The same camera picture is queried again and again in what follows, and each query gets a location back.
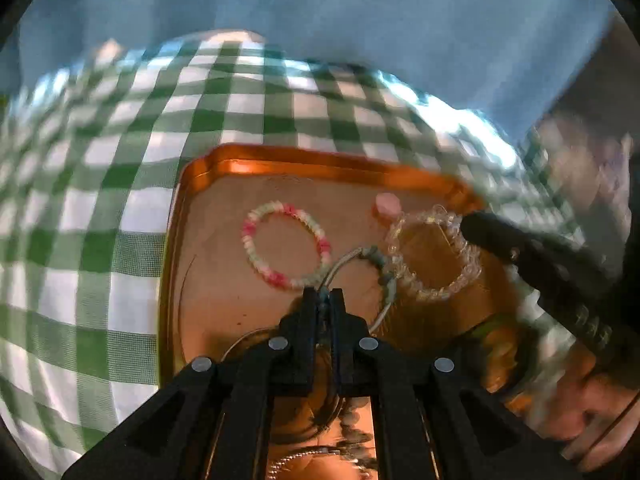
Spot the clear crystal bead bracelet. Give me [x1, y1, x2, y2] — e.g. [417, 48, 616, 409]
[384, 204, 483, 302]

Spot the silver bangle bracelet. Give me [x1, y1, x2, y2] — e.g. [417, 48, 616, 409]
[219, 326, 346, 443]

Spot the mixed stone bead bracelet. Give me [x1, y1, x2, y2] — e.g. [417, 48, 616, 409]
[336, 398, 379, 478]

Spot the silver ball chain bracelet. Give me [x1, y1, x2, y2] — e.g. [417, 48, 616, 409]
[267, 446, 352, 480]

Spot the pink green beaded bracelet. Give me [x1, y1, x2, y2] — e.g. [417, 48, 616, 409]
[241, 199, 333, 291]

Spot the copper pink jewelry tray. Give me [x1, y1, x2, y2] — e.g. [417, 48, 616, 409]
[158, 143, 597, 480]

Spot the person right hand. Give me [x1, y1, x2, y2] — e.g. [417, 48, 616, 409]
[537, 361, 639, 472]

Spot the clear plastic storage bin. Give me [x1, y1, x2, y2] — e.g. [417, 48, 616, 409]
[526, 14, 639, 271]

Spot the blue curtain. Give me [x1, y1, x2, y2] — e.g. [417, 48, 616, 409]
[1, 0, 614, 136]

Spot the green white checkered tablecloth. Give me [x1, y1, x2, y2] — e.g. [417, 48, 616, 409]
[1, 39, 584, 479]

